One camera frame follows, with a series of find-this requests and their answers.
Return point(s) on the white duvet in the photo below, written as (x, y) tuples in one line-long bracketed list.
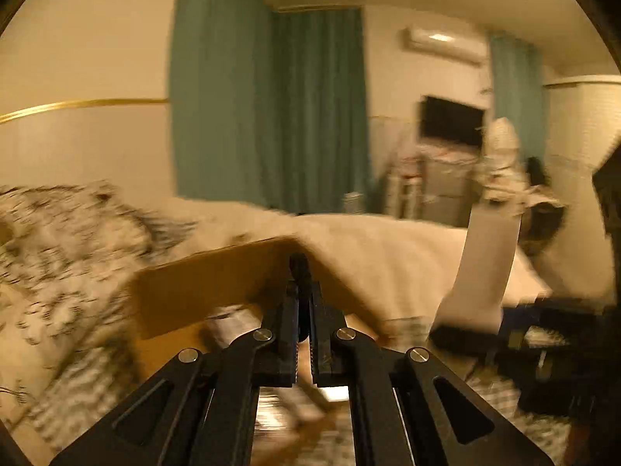
[(388, 262)]

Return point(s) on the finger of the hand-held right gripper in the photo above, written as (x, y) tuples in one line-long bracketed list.
[(465, 342)]

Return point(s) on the narrow green curtain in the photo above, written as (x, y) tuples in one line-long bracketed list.
[(514, 87)]

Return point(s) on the wide green curtain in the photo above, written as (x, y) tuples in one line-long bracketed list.
[(242, 82)]

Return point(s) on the chair with dark clothing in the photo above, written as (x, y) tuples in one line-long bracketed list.
[(546, 223)]

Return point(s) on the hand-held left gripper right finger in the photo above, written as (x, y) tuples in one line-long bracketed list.
[(321, 330)]

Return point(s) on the grey checked blanket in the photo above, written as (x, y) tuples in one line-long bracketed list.
[(87, 383)]

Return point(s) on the cluttered dresser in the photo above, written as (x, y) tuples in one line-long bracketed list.
[(436, 184)]

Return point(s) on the white paper strip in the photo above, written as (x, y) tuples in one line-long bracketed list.
[(485, 262)]

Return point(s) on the black television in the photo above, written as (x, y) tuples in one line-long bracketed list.
[(451, 119)]

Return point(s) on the round white vanity mirror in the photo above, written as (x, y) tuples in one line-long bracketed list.
[(502, 145)]

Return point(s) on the white wardrobe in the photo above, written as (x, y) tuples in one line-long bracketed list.
[(572, 126)]

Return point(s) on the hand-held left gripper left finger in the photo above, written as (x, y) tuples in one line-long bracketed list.
[(288, 330)]

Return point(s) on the white air conditioner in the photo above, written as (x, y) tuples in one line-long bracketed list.
[(444, 41)]

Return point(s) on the brown cardboard box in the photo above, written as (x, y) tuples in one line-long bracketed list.
[(218, 276)]

